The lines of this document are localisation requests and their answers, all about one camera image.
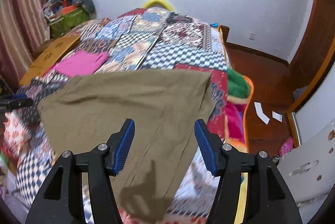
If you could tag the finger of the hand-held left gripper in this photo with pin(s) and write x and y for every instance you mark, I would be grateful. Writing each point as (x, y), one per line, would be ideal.
(18, 103)

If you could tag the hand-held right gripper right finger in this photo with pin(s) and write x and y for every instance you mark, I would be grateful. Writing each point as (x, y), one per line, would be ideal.
(206, 148)

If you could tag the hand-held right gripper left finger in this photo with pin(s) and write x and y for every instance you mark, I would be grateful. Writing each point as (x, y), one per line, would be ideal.
(124, 147)

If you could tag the olive green pants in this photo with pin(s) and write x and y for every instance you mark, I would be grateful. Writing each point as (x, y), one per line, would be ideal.
(130, 98)

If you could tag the wooden lap desk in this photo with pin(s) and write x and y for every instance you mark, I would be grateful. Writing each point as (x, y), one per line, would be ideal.
(49, 54)

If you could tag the large white paper slip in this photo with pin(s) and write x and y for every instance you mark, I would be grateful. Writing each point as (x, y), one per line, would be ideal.
(261, 113)

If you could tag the plush green pink blanket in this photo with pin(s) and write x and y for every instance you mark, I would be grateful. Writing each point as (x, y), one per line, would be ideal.
(236, 85)

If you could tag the pink garment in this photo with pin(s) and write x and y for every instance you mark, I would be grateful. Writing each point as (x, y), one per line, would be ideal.
(78, 64)

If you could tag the small white paper slip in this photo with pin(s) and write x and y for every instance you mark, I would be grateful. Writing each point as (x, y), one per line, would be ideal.
(277, 115)

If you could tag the pink clog shoe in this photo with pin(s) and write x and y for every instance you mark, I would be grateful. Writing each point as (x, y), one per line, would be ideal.
(286, 147)

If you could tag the striped red curtain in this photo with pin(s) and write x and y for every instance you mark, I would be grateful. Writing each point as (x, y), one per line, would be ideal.
(18, 17)

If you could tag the green fabric bag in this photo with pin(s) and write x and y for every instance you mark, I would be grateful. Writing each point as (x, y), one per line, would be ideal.
(68, 21)

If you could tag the patchwork printed blanket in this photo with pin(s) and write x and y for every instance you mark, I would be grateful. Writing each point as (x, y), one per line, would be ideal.
(167, 56)

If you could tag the small blue object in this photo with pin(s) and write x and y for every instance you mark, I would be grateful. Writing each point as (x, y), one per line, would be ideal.
(215, 25)

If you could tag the brown wooden door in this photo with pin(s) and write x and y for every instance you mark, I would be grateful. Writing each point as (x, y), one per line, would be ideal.
(319, 30)

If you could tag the wooden bed frame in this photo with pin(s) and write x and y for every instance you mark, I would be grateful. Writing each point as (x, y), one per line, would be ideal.
(225, 31)

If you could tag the white wall outlet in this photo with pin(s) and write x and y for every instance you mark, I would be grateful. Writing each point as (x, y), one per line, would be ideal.
(251, 36)

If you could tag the yellow curved bed rail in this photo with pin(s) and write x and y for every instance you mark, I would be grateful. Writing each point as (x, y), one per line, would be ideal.
(157, 1)

